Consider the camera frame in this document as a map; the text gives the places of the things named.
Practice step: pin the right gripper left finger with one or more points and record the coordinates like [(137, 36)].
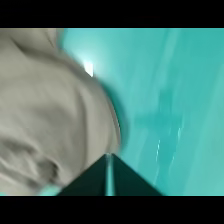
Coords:
[(90, 181)]

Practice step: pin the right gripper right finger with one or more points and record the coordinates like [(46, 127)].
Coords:
[(130, 181)]

